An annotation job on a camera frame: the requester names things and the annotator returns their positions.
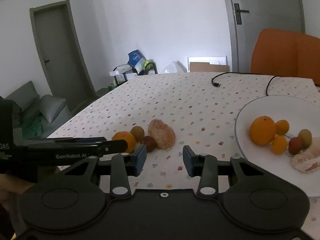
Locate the green kiwi fruit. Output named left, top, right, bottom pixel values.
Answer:
left=130, top=126, right=145, bottom=142

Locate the white ceramic plate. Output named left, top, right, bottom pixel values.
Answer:
left=234, top=95, right=319, bottom=197

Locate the small kumquat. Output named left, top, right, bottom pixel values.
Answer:
left=271, top=135, right=287, bottom=155
left=275, top=120, right=290, bottom=135

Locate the grey sofa cushion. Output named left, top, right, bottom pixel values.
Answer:
left=39, top=95, right=66, bottom=123

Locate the olive green side door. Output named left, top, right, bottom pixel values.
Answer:
left=30, top=0, right=97, bottom=111

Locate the blue plastic bag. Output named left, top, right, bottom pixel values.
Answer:
left=128, top=49, right=146, bottom=69

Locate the cardboard and white board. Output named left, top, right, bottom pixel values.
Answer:
left=188, top=56, right=230, bottom=73

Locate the large orange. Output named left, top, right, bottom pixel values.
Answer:
left=249, top=116, right=276, bottom=146

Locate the white plastic bag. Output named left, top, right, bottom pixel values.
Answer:
left=160, top=61, right=187, bottom=74

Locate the orange chair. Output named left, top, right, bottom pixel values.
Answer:
left=250, top=29, right=319, bottom=86

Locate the person's left hand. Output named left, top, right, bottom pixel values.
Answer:
left=0, top=166, right=62, bottom=228

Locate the dark red plum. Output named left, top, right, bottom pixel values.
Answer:
left=140, top=135, right=157, bottom=153
left=289, top=137, right=303, bottom=155

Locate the peeled pomelo piece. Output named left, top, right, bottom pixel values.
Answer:
left=291, top=144, right=319, bottom=173
left=148, top=119, right=176, bottom=151

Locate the grey door with handle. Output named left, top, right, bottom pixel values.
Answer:
left=225, top=0, right=305, bottom=73

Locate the black metal storage rack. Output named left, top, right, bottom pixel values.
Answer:
left=108, top=61, right=158, bottom=90

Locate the dotted white tablecloth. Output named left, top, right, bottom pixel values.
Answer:
left=46, top=71, right=320, bottom=238

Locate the black usb cable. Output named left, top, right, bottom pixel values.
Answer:
left=211, top=72, right=283, bottom=97

